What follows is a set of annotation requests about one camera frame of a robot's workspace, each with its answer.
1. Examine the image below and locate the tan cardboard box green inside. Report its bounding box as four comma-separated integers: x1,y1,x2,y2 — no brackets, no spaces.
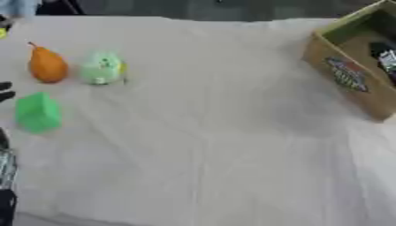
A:
300,0,396,122

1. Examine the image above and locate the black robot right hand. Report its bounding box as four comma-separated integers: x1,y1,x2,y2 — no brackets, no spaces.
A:
366,41,396,87

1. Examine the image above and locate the green and white soft toy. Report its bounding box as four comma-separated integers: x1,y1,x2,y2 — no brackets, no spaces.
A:
77,51,130,87

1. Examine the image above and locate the yellow and black small object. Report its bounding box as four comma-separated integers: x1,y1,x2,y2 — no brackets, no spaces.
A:
0,17,12,40

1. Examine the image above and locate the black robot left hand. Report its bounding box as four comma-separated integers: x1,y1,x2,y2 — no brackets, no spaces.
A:
0,80,18,149

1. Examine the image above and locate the green block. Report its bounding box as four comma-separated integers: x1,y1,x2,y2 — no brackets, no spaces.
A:
13,91,64,134

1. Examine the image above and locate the orange toy pear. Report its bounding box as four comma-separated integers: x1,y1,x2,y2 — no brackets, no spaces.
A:
26,41,70,84

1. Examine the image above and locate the person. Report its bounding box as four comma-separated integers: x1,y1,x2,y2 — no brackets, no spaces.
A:
0,0,42,19

